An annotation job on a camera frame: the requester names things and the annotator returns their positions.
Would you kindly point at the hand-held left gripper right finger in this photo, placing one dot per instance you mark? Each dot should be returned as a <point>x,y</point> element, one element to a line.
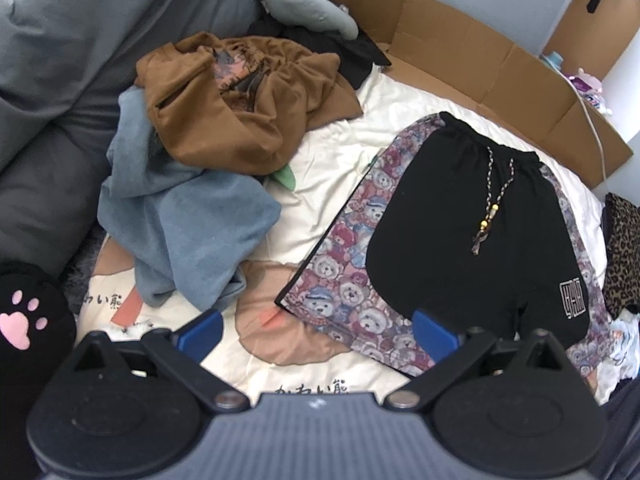
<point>435,332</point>

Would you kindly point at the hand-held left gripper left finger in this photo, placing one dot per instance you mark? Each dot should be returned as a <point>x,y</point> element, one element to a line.
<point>202,332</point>

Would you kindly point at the black bear-print shorts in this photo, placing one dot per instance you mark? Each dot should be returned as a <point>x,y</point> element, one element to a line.
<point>450,210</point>

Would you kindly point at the blue-grey garment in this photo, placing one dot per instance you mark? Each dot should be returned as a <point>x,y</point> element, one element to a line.
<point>190,225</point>

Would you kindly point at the grey fluffy blanket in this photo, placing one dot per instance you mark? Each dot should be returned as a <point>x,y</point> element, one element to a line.
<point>85,270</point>

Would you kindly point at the black pink-paw cushion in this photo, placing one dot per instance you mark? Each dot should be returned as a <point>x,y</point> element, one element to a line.
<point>20,320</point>

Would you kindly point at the white printed garment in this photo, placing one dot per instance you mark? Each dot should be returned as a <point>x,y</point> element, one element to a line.
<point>620,355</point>

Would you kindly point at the cream bear-print bed sheet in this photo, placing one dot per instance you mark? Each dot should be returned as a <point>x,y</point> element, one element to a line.
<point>325,175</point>

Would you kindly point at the brown garment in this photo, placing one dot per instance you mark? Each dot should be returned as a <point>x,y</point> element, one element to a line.
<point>210,130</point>

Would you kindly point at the leopard print garment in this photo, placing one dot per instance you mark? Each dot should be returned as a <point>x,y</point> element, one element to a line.
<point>625,250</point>

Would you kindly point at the person's grey trouser leg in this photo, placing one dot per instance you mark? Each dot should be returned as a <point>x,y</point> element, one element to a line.
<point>625,435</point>

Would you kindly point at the purple packet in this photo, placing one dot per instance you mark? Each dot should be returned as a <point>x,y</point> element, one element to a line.
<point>581,85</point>

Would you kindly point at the pink plush toy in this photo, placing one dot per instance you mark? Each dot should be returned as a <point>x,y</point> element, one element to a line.
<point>582,74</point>

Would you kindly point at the light blue container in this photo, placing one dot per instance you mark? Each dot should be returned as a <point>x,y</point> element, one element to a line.
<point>554,59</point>

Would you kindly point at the flattened cardboard sheet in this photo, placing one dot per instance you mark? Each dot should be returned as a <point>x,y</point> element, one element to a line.
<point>450,30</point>

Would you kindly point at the upright cardboard panel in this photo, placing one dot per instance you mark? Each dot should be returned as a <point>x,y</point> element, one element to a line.
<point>575,25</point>

